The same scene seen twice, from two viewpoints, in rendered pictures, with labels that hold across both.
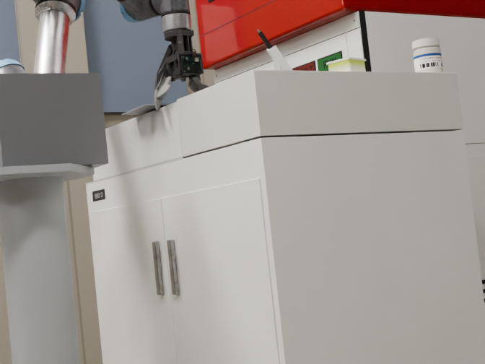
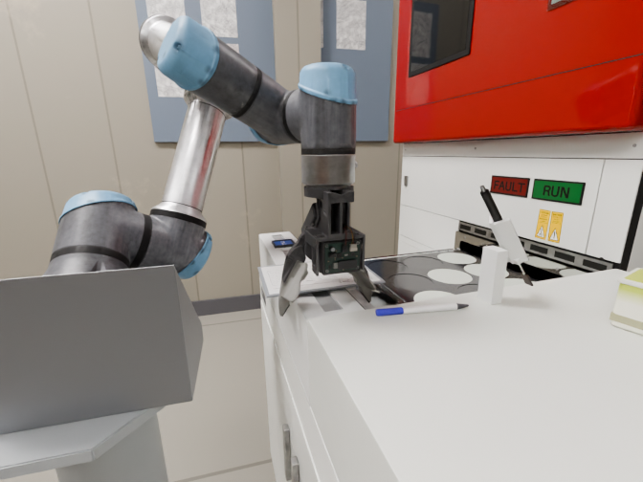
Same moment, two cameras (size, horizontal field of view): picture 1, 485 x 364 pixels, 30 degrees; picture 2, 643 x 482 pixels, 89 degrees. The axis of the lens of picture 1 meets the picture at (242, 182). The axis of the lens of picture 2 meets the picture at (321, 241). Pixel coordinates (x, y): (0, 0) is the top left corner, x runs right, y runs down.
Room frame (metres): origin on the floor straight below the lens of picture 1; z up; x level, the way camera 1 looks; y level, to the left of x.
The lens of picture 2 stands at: (1.84, 0.01, 1.19)
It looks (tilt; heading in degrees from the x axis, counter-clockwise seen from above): 15 degrees down; 16
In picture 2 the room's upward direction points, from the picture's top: 1 degrees counter-clockwise
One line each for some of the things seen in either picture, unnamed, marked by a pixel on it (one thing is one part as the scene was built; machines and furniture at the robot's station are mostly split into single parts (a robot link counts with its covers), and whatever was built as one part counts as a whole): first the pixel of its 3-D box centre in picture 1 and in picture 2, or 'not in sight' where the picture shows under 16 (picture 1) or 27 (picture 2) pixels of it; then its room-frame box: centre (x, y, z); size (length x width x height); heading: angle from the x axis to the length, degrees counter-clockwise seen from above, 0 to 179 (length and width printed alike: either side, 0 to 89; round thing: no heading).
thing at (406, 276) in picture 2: not in sight; (449, 276); (2.64, -0.09, 0.90); 0.34 x 0.34 x 0.01; 33
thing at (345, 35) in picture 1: (286, 104); (473, 208); (2.92, -0.17, 1.02); 0.81 x 0.03 x 0.40; 33
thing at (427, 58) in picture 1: (427, 58); not in sight; (2.31, -0.51, 1.01); 0.07 x 0.07 x 0.10
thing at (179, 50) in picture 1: (181, 55); (330, 229); (2.29, 0.12, 1.08); 0.09 x 0.08 x 0.12; 33
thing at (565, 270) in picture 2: not in sight; (512, 266); (2.77, -0.25, 0.89); 0.44 x 0.02 x 0.10; 33
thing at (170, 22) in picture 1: (177, 25); (330, 171); (2.30, 0.12, 1.16); 0.08 x 0.08 x 0.05
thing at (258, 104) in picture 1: (321, 114); (587, 396); (2.26, -0.22, 0.89); 0.62 x 0.35 x 0.14; 123
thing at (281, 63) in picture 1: (279, 71); (502, 258); (2.37, -0.13, 1.03); 0.06 x 0.04 x 0.13; 123
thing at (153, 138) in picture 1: (146, 144); (296, 289); (2.50, 0.25, 0.89); 0.55 x 0.09 x 0.14; 33
